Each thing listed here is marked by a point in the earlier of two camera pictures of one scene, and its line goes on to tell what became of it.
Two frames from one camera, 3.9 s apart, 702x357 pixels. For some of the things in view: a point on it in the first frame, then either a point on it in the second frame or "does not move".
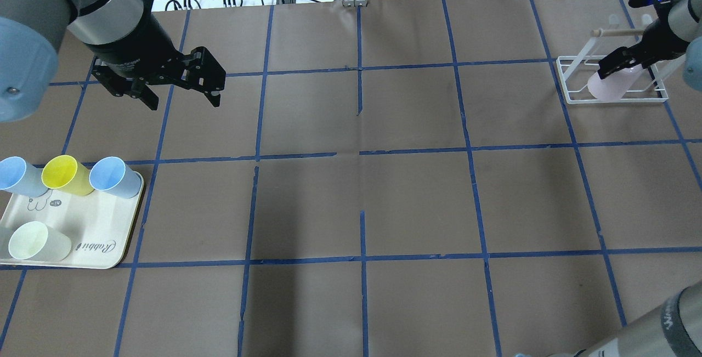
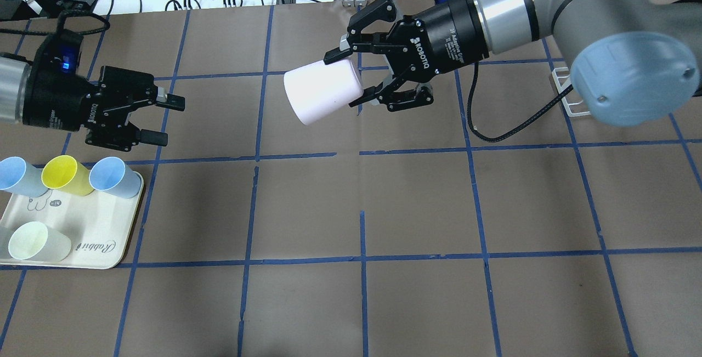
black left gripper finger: x=140 y=90 -> x=152 y=137
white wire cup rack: x=580 y=74 -> x=559 y=80
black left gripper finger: x=214 y=96 -> x=174 y=102
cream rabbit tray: x=100 y=225 does not move
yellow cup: x=63 y=171 does not move
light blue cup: x=18 y=176 does not move
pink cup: x=615 y=86 -> x=316 y=91
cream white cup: x=33 y=240 does not move
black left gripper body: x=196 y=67 -> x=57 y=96
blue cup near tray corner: x=111 y=174 does not move
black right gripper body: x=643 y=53 -> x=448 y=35
